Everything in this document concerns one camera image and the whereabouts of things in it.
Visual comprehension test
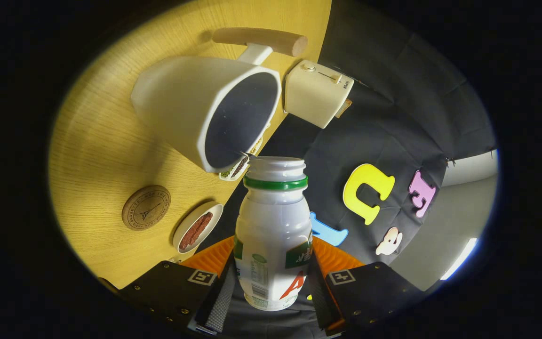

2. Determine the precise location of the round wooden coaster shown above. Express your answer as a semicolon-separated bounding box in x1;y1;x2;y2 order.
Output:
121;185;172;231

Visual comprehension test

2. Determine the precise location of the white juice bottle green ring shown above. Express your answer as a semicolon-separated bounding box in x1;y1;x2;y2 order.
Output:
234;156;314;312

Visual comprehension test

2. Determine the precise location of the red sausage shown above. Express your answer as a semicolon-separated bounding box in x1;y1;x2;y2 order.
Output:
185;211;214;246
178;217;208;251

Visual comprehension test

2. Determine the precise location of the cream toaster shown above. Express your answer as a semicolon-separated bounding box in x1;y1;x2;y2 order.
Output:
284;60;355;129

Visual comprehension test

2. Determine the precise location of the white divided bean dish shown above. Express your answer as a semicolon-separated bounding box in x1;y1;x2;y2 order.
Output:
218;137;264;182

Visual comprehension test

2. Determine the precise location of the wooden table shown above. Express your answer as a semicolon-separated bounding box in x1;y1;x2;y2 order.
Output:
48;0;333;290

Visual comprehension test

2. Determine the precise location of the white cup wooden handle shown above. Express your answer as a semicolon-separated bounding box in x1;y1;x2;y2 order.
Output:
131;27;308;174

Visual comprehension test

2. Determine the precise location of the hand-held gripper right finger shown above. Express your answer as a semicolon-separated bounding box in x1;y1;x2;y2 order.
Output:
309;235;425;336

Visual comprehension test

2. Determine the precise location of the white round plate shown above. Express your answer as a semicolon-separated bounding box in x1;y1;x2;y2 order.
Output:
173;202;224;255

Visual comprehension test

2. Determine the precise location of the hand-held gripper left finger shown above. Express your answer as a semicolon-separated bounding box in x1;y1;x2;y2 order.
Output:
117;235;239;336

